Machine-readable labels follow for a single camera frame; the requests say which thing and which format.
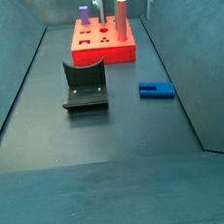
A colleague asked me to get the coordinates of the brown round peg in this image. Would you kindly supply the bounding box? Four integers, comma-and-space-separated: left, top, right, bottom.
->
98, 0, 106, 24

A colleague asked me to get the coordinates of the green star peg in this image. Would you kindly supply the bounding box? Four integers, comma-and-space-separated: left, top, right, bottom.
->
113, 0, 119, 25

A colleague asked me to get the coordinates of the blue square-circle object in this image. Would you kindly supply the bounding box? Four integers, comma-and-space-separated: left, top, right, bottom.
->
138, 82, 175, 98

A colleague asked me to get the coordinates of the pink hexagonal peg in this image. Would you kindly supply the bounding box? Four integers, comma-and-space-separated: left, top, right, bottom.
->
117, 0, 127, 42

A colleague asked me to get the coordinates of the red peg board fixture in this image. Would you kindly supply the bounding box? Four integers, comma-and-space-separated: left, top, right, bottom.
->
71, 16, 136, 66

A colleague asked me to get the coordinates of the black curved cradle fixture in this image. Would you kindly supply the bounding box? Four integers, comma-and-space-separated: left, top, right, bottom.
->
62, 59, 108, 112

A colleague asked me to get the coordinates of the purple square peg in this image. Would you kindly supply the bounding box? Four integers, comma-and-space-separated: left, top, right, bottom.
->
79, 5, 90, 25

